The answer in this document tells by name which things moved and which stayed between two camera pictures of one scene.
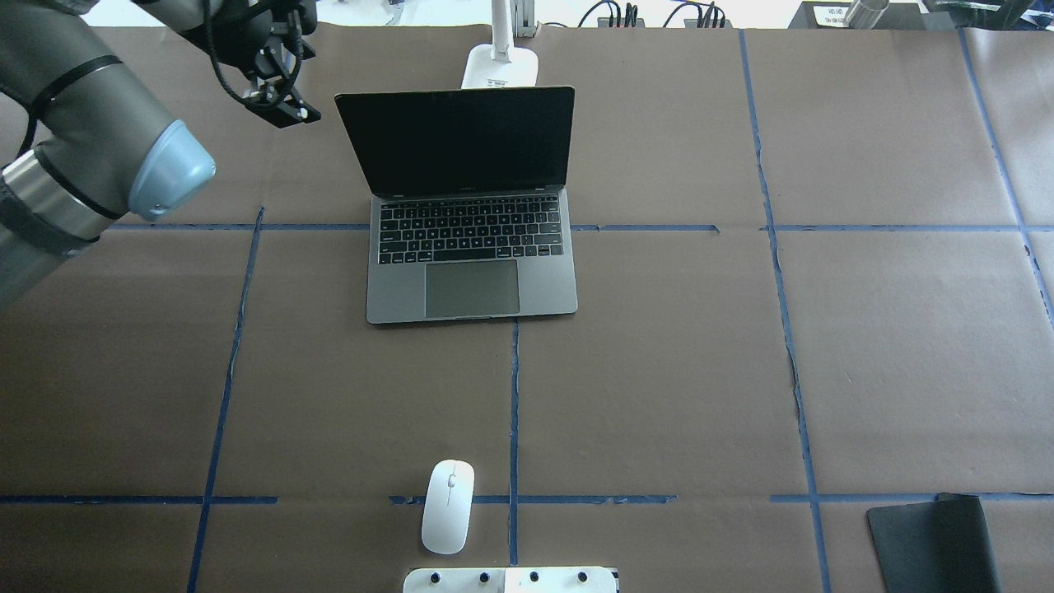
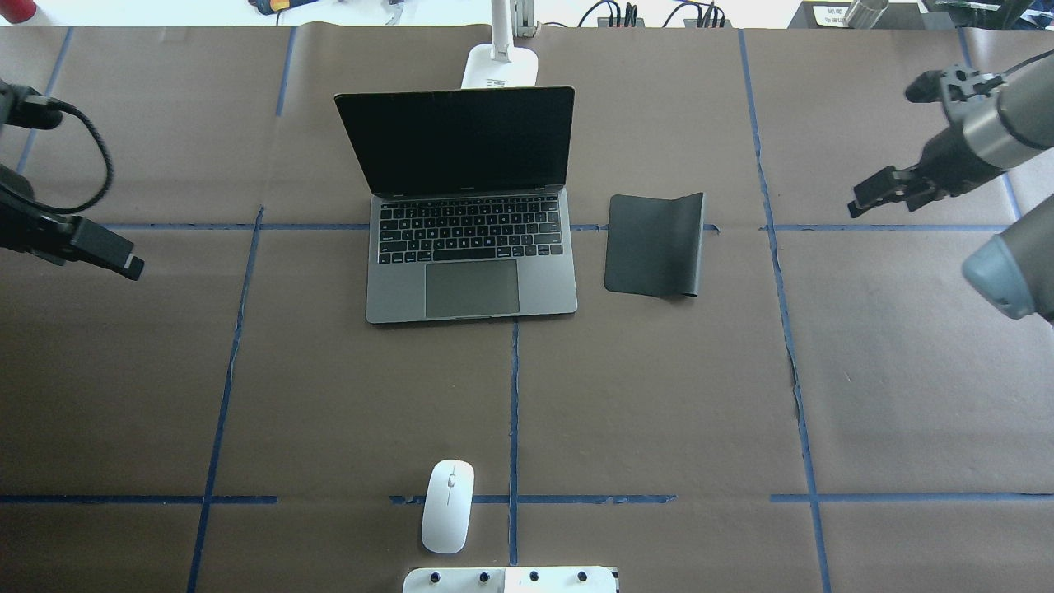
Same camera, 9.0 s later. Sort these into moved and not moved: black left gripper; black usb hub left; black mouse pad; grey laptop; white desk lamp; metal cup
Moved: black mouse pad; black left gripper
Not moved: grey laptop; white desk lamp; metal cup; black usb hub left
